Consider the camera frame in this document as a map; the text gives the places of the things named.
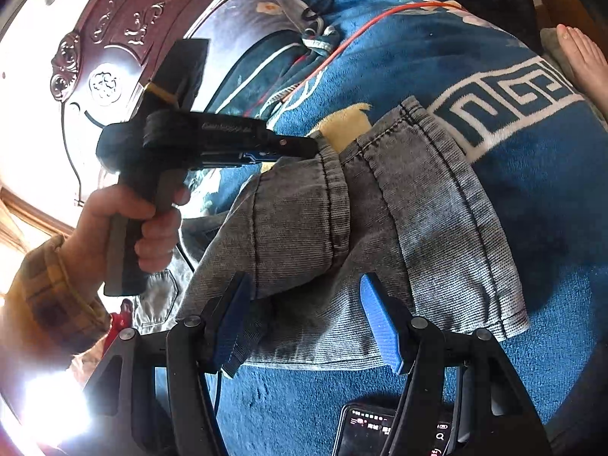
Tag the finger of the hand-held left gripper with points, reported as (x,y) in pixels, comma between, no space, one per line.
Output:
(299,146)
(247,156)

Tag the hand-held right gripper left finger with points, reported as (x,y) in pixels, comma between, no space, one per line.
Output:
(232,323)

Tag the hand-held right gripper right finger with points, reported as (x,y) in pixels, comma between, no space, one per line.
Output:
(380,323)

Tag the grey denim pants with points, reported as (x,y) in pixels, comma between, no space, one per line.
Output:
(418,228)

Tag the person's left forearm plaid sleeve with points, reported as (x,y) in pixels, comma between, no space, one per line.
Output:
(42,294)

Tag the person's left hand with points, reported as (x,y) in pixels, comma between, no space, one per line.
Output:
(88,232)

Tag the black smartphone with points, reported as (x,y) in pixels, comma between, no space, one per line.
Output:
(370,432)

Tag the red plastic object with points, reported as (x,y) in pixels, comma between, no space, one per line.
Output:
(118,320)

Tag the carved dark wooden headboard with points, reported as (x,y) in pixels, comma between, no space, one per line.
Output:
(137,28)

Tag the dark patterned pillow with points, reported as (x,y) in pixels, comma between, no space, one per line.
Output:
(242,14)

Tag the blue patterned blanket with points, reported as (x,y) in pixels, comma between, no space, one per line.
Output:
(522,190)

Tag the person's bare foot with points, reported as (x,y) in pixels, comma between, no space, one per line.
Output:
(584,61)

